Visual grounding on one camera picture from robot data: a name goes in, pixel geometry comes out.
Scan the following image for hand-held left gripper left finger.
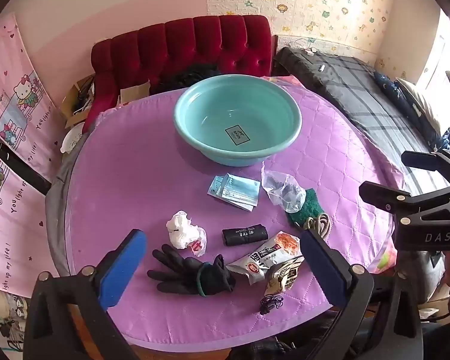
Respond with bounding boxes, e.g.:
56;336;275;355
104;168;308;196
22;229;149;360

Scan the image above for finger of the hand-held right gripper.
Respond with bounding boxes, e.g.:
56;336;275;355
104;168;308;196
359;181;436;218
401;150;450;184

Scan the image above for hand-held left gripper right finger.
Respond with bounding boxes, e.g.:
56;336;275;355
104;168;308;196
300;229;424;360

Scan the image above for beige brown snack packet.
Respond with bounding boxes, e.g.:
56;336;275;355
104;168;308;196
264;257;304;297

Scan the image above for beige rope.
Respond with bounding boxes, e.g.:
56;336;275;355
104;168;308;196
304;212;332;239

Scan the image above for green scouring pad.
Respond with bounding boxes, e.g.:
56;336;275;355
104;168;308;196
287;188;325;227

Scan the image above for black glove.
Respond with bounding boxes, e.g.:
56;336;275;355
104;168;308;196
147;244;237;297

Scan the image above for white orange snack packet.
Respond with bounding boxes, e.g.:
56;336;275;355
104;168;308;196
226;231;304;286

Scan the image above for black earphones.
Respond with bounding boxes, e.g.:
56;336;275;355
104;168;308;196
259;294;285;315

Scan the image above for white plastic bag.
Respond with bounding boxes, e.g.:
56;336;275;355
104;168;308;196
166;211;208;257

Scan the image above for black garbage bag roll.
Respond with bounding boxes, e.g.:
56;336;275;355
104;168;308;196
222;224;269;247

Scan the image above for clear plastic bag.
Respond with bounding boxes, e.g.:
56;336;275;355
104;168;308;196
261;161;307;214

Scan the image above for blue face mask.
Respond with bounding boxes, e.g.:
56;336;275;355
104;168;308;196
220;174;261;212
207;175;229;199

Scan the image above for teal plastic basin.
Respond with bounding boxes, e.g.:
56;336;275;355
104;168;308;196
173;74;302;167

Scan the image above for dark blue cloth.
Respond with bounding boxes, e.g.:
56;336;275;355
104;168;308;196
427;129;450;154

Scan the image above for white pillow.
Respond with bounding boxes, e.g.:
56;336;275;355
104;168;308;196
395;79;447;132

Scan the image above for navy star pillow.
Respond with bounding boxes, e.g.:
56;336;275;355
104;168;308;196
373;70;436;136

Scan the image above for grey plaid bed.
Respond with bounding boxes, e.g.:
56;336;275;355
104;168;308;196
274;47;450;196

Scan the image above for pink cartoon curtain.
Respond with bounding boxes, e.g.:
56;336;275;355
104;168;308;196
0;142;61;297
0;13;66;181

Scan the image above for cartoon printed cloth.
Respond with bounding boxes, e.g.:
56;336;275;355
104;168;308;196
0;285;32;360

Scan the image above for cardboard box on sofa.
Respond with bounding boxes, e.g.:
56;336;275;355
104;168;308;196
120;80;151;104

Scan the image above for red velvet sofa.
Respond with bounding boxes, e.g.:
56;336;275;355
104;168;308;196
91;15;272;109

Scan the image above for white charger cable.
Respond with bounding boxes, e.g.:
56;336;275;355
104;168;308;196
287;37;317;56

